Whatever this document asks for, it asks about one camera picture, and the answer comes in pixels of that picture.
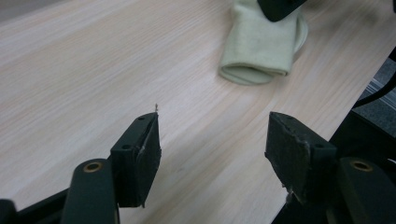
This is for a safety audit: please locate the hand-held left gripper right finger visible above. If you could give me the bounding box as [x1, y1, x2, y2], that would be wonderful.
[264, 111, 339, 205]

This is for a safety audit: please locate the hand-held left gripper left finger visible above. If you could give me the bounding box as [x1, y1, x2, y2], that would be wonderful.
[110, 111, 163, 209]

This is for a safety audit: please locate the pale green sock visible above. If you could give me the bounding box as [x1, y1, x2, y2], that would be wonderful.
[218, 0, 310, 87]

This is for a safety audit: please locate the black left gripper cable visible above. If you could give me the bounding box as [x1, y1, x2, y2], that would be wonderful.
[352, 69, 396, 109]

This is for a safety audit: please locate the aluminium floor rail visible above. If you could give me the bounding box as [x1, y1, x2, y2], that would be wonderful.
[363, 77, 396, 105]

